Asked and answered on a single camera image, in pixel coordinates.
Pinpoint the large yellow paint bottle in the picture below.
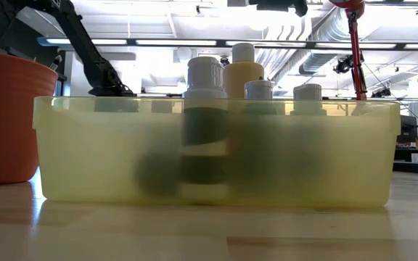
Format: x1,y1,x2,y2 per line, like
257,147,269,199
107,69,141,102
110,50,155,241
224,42,266,115

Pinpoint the small white paint bottle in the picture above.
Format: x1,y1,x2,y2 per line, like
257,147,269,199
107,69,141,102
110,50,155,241
290,83,328,182

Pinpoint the dark green paint bottle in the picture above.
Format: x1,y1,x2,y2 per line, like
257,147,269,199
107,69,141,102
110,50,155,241
180,56,231,204

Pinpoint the orange plastic cup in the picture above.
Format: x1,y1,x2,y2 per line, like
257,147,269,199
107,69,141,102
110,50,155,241
0,50,60,185

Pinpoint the yellow translucent plastic bin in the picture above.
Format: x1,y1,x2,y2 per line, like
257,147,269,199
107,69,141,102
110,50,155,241
32,96,401,210

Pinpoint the long ceiling light strip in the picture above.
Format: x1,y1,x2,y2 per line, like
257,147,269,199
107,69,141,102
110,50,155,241
37,36,418,51

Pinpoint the red desk lamp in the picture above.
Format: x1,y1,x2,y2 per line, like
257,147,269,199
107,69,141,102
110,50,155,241
329,0,369,102

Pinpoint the black monitor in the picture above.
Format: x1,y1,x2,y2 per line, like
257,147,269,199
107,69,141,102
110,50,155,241
399,115,418,144

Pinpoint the grey ribbed air duct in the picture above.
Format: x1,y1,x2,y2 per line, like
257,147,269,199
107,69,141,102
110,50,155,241
298,50,340,75

